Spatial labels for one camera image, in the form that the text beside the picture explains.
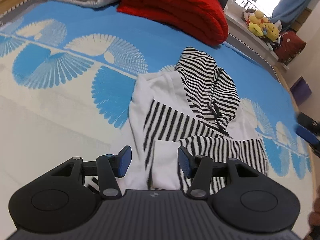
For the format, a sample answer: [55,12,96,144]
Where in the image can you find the red folded blanket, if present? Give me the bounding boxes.
[117,0,229,46]

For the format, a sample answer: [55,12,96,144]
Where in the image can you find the yellow plush toys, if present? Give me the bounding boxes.
[224,12,290,68]

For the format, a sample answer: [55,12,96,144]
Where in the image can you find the blue white patterned bed sheet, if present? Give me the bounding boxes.
[0,0,315,192]

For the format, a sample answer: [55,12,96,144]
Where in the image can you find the blue curtain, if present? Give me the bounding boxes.
[271,0,317,24]

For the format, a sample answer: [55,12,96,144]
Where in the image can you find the dark red bag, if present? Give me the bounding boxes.
[275,31,307,64]

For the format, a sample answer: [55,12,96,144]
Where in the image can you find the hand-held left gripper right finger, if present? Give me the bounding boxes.
[177,146,264,199]

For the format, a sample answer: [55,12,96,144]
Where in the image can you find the yellow plush toy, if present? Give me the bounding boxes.
[249,10,270,25]
[248,23,264,37]
[262,23,279,41]

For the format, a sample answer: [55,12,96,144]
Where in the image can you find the purple box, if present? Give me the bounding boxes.
[289,77,312,105]

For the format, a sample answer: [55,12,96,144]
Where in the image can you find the metal window railing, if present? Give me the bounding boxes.
[236,0,272,15]

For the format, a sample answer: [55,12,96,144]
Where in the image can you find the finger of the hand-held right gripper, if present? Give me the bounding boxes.
[295,125,320,155]
[299,112,320,130]

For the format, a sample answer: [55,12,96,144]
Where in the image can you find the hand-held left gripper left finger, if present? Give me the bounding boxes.
[47,145,132,199]

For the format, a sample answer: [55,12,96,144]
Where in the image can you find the black white striped hooded garment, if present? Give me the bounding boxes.
[129,47,269,195]

